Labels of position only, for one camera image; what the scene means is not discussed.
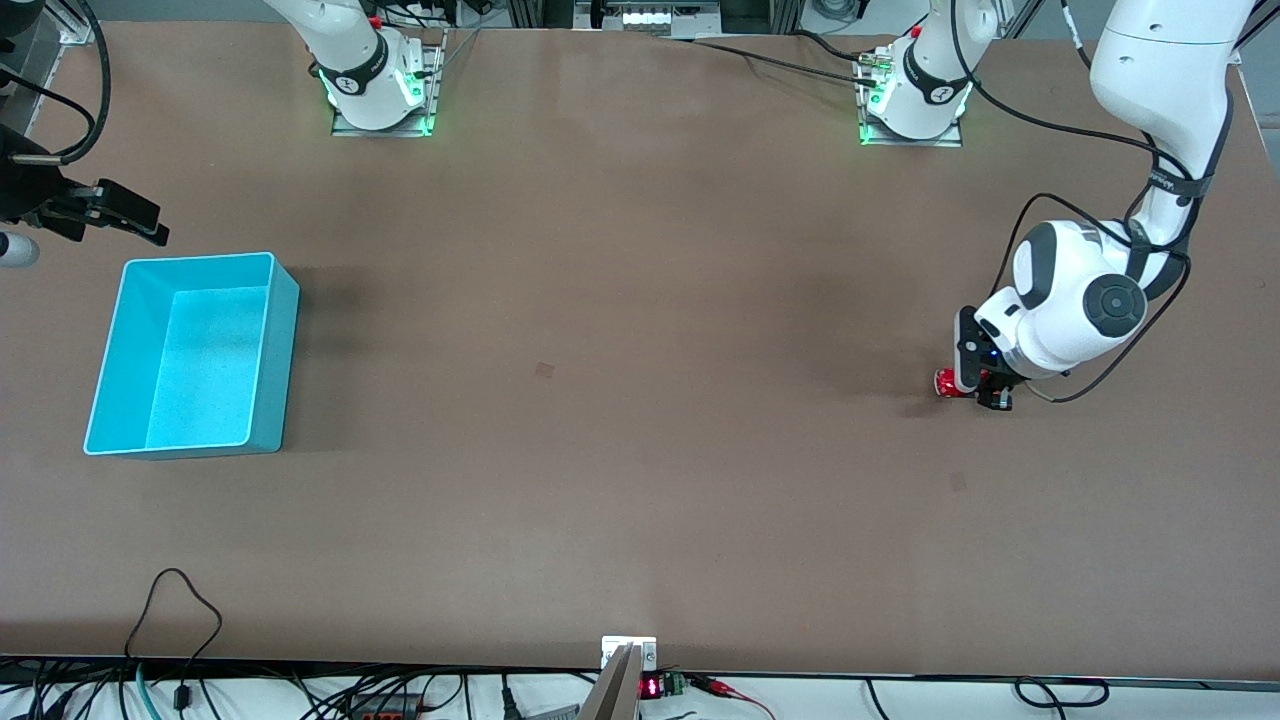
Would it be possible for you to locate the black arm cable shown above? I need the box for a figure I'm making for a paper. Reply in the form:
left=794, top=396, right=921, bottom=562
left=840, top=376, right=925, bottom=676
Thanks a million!
left=0, top=0, right=111, bottom=166
left=948, top=0, right=1193, bottom=412

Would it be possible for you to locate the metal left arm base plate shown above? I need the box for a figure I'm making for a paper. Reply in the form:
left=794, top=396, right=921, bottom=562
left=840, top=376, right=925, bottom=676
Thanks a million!
left=857, top=48, right=964, bottom=148

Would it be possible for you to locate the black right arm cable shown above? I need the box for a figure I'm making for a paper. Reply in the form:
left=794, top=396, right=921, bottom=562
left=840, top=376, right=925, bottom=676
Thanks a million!
left=0, top=0, right=111, bottom=166

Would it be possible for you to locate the red clip lead wire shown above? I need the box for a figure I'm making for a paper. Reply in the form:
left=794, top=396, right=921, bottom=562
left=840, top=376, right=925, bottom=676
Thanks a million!
left=688, top=675, right=776, bottom=720

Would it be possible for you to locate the device with white lights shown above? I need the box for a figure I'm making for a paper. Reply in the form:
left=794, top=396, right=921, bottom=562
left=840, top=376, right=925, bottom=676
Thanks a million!
left=575, top=0, right=723, bottom=37

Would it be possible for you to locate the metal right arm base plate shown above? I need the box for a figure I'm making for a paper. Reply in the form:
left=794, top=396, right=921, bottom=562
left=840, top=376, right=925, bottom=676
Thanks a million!
left=331, top=28, right=443, bottom=138

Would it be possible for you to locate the grey metal camera bracket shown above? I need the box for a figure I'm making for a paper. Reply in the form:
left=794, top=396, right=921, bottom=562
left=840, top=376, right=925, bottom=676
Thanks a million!
left=578, top=643, right=643, bottom=720

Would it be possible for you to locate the short black table cable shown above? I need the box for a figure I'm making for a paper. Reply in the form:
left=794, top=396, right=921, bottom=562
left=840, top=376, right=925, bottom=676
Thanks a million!
left=795, top=30, right=881, bottom=66

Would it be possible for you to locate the long black table cable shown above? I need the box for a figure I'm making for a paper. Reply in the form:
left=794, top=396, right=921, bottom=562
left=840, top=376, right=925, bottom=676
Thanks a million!
left=650, top=33, right=883, bottom=89

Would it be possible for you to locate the black coiled cable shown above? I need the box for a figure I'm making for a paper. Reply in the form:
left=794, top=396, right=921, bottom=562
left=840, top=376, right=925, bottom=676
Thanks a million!
left=1014, top=677, right=1111, bottom=709

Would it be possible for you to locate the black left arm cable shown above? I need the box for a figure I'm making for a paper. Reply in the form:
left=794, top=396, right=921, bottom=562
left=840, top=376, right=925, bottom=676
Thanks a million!
left=948, top=0, right=1193, bottom=412

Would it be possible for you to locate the black orange power strip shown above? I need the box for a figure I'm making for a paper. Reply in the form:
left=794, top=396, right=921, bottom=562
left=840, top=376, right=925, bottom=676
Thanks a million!
left=345, top=693, right=426, bottom=717

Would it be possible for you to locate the white mounting plate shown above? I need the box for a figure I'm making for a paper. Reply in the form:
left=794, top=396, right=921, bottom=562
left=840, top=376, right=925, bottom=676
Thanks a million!
left=601, top=636, right=658, bottom=671

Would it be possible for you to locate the thin black looped cable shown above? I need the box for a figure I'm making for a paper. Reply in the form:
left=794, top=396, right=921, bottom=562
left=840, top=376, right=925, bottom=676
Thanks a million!
left=124, top=568, right=223, bottom=713

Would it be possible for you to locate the blue plastic storage box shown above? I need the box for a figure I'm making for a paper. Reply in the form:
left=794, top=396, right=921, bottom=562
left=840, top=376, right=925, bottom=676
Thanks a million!
left=83, top=251, right=300, bottom=459

